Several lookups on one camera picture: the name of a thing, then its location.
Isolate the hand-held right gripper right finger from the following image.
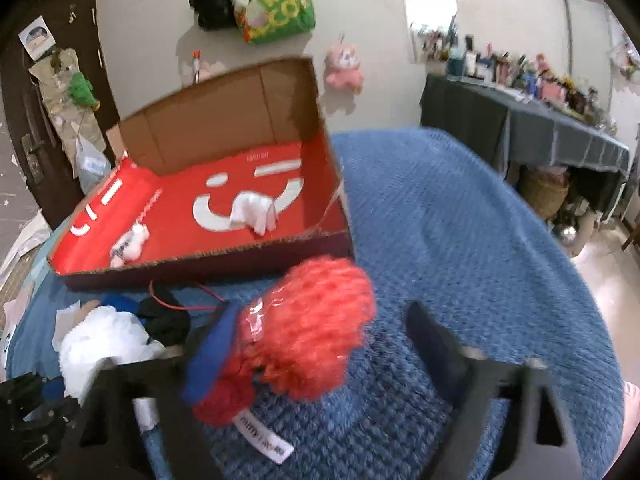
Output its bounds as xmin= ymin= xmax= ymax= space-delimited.
xmin=402 ymin=300 xmax=586 ymax=480

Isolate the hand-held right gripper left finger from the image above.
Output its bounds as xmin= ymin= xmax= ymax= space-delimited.
xmin=65 ymin=302 xmax=241 ymax=480

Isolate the dark red fluffy cloth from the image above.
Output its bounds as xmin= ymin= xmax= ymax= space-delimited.
xmin=192 ymin=355 xmax=296 ymax=466

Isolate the black fluffy pompom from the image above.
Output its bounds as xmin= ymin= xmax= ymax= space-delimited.
xmin=137 ymin=297 xmax=191 ymax=348

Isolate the blue towel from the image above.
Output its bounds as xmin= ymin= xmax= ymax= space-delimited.
xmin=97 ymin=292 xmax=143 ymax=313

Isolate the red mesh bath pouf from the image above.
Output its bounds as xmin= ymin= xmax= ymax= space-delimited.
xmin=235 ymin=255 xmax=377 ymax=403

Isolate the white mesh bath pouf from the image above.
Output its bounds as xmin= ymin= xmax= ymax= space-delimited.
xmin=52 ymin=305 xmax=166 ymax=406

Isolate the cardboard box with red lining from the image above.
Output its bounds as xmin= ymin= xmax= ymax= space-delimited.
xmin=47 ymin=57 xmax=356 ymax=293

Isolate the blue knitted blanket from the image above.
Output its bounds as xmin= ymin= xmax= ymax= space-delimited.
xmin=5 ymin=127 xmax=626 ymax=480

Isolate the white fluffy bow toy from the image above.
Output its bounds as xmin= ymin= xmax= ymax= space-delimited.
xmin=109 ymin=224 xmax=151 ymax=268

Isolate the white folded cloth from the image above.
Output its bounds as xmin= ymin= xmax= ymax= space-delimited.
xmin=229 ymin=192 xmax=281 ymax=237

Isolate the wicker basket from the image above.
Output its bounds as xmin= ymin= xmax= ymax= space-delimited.
xmin=520 ymin=167 xmax=571 ymax=221

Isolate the clear plastic bag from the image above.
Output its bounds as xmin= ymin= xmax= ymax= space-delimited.
xmin=75 ymin=137 xmax=113 ymax=193

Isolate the table with grey cloth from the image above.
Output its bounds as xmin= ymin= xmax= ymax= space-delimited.
xmin=420 ymin=72 xmax=631 ymax=221

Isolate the row of bottles and trinkets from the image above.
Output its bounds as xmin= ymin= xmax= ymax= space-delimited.
xmin=415 ymin=25 xmax=616 ymax=126

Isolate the pink plush toy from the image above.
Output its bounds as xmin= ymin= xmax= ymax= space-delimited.
xmin=322 ymin=35 xmax=366 ymax=93

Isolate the green plush toy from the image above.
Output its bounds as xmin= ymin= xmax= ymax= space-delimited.
xmin=67 ymin=72 xmax=101 ymax=111

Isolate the crumpled brown paper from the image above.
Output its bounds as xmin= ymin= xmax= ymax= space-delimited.
xmin=30 ymin=47 xmax=108 ymax=181

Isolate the dark wooden door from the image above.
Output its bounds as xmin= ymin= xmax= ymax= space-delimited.
xmin=0 ymin=0 xmax=121 ymax=231

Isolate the white framed mirror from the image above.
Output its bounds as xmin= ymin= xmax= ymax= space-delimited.
xmin=402 ymin=0 xmax=458 ymax=63

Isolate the green tote bag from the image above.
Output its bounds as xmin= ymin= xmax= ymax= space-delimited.
xmin=235 ymin=0 xmax=317 ymax=46

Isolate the round picture sticker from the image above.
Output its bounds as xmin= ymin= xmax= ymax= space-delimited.
xmin=20 ymin=17 xmax=53 ymax=58

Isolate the thin red cord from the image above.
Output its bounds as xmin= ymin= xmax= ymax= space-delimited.
xmin=149 ymin=280 xmax=228 ymax=313

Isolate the door handle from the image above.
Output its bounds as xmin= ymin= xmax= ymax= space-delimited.
xmin=20 ymin=132 xmax=46 ymax=181

